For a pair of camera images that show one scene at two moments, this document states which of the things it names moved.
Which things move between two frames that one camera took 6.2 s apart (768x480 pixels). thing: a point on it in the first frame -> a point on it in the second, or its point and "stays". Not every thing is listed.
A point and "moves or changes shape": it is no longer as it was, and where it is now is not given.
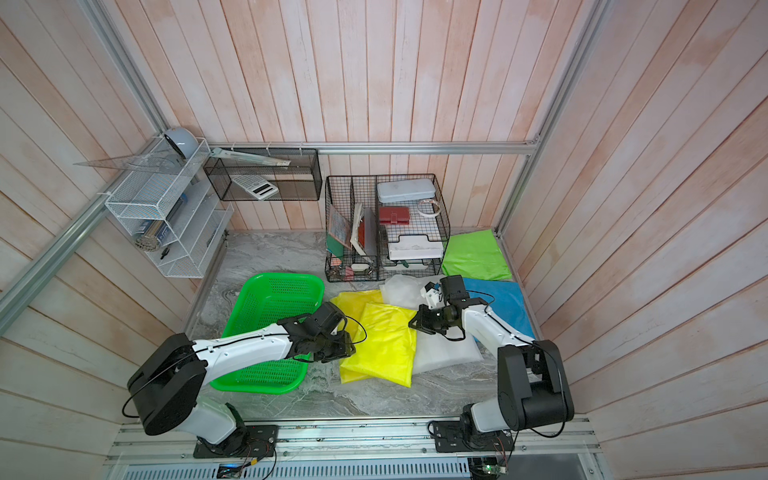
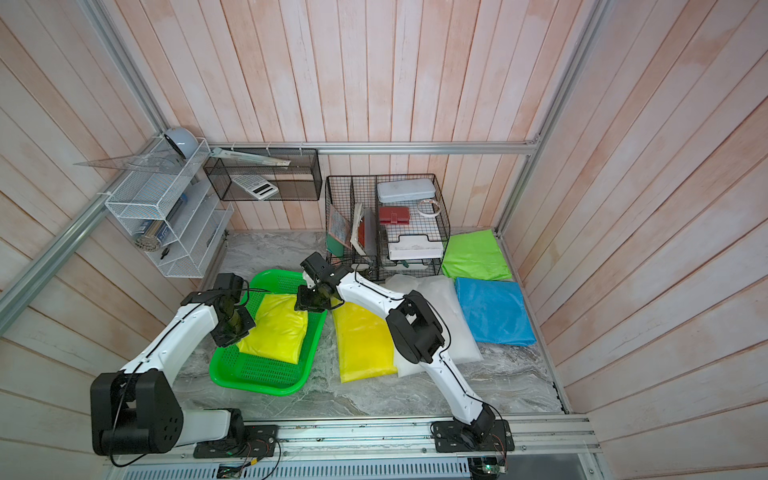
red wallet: [398, 215] stays
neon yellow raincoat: [385, 349] moves or changes shape
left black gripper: [344, 349] -> [222, 339]
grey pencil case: [405, 190] stays
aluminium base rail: [562, 450] stays
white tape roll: [433, 213] stays
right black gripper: [424, 324] -> [304, 305]
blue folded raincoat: [505, 301] stays
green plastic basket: [264, 300] stays
